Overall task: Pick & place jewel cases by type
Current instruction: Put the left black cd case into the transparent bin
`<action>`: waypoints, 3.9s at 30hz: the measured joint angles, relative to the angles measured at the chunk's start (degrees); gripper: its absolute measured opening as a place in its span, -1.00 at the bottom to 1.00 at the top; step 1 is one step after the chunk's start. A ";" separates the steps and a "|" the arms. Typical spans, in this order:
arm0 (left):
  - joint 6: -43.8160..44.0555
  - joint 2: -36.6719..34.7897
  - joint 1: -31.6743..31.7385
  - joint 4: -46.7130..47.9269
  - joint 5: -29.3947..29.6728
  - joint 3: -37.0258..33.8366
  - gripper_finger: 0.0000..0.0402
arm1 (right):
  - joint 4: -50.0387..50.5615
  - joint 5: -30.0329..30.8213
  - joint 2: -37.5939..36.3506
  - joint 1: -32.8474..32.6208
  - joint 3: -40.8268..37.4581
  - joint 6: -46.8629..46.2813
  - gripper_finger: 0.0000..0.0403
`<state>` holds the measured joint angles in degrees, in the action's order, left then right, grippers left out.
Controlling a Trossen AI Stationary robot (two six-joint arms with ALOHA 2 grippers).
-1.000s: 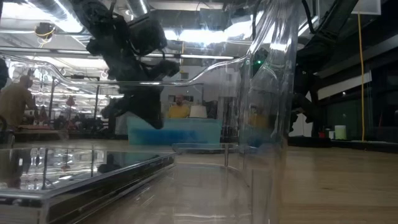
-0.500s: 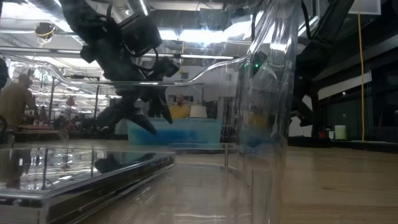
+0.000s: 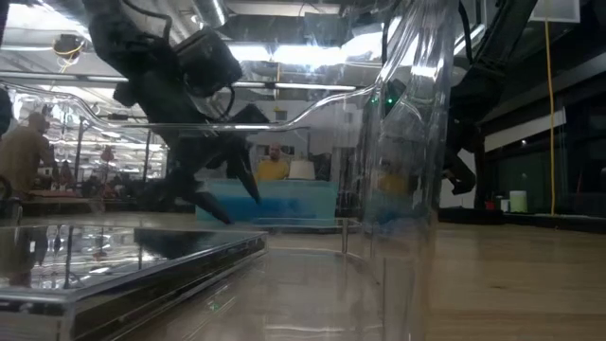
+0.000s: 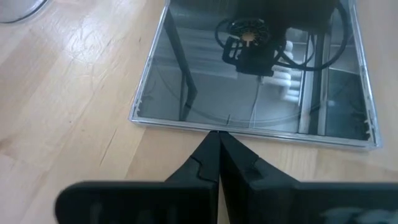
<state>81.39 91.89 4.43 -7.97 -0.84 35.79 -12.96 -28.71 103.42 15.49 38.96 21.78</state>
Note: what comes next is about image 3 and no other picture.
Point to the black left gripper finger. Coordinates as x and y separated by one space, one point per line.
242 170
199 199

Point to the teal translucent plastic bin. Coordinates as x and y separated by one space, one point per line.
308 187

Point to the silver ceiling duct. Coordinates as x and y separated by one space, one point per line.
208 12

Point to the pale green cup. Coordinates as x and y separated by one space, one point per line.
518 201

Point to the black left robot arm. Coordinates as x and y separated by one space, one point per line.
123 42

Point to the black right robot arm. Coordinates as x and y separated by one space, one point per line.
492 57

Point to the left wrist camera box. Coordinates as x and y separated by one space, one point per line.
208 61

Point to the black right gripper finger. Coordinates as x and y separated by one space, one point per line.
461 175

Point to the white lampshade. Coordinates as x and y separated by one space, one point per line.
302 170

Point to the small red object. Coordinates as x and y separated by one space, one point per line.
489 206

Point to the long ceiling light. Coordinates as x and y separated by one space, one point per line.
308 86

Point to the black clear jewel case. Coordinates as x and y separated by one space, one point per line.
308 226
118 265

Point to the clear plastic bin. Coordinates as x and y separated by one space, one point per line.
407 213

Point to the black aluminium table frame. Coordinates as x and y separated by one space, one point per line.
558 222

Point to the person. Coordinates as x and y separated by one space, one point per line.
272 170
23 151

